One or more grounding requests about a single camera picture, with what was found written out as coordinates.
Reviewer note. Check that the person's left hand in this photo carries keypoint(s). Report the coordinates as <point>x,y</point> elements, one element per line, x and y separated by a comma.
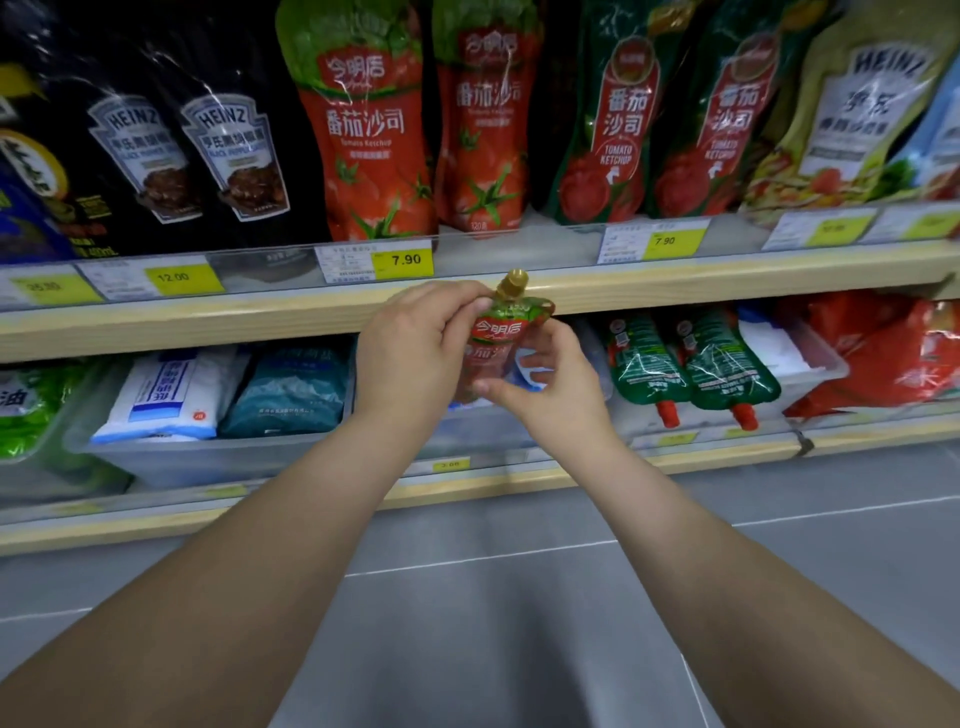
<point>401,352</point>

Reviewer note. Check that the person's right hand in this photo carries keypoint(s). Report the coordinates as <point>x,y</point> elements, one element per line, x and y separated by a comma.
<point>570,405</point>

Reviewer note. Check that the person's right thumb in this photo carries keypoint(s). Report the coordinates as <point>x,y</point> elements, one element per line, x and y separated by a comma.
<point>504,390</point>

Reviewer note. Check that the person's left thumb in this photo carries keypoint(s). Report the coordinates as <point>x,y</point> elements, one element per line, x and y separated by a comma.
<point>465,322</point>

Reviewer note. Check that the small ketchup pouch gold cap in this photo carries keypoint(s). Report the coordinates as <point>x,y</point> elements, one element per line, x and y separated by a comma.
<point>502,330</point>

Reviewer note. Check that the person's left forearm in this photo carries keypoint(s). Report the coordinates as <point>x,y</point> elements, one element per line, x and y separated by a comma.
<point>225,592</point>

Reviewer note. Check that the person's right forearm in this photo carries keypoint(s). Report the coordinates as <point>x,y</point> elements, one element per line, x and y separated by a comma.
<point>742,600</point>

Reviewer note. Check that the white and blue bag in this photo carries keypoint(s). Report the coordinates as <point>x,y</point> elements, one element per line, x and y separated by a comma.
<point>534,367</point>
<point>176,390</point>

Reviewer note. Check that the row of yellow price tags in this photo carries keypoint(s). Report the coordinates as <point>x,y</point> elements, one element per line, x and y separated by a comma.
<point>401,262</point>

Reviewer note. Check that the small yellow shelf label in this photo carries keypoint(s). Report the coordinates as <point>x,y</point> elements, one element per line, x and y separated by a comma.
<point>676,439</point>
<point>451,465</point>

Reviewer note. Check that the green pouch with red cap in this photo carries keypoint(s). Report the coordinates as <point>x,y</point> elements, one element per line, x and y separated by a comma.
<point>645,360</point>
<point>724,360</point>

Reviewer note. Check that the teal bag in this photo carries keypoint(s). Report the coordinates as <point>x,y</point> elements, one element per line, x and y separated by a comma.
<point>289,394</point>

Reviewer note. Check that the large red ketchup pouch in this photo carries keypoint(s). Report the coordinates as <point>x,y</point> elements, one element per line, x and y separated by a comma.
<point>484,127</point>
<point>367,142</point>

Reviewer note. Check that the wooden shelf board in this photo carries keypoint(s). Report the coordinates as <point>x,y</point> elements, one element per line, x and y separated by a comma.
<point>720,450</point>

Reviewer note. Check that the green ketchup pouch red label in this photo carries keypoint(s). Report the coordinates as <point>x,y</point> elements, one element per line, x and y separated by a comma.
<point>724,127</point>
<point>611,127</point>

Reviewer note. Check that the black pepper sauce pouch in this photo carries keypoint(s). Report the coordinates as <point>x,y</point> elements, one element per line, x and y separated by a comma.
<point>247,150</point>
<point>112,150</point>

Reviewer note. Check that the red bag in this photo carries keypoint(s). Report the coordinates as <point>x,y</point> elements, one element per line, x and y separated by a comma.
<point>892,360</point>

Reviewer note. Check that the pale green salad dressing pouch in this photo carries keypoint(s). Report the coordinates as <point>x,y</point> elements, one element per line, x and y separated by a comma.
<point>847,127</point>

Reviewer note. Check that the bright green bag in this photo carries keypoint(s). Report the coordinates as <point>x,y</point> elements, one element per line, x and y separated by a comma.
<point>30,409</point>

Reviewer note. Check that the blue and yellow sauce pouch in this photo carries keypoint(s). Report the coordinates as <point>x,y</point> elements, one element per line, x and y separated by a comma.
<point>26,195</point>

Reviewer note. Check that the light blue dressing pouch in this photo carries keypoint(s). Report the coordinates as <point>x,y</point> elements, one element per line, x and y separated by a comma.
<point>934,150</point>

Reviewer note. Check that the wooden shelf with clear rail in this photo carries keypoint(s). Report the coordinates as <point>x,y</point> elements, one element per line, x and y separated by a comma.
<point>660,281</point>

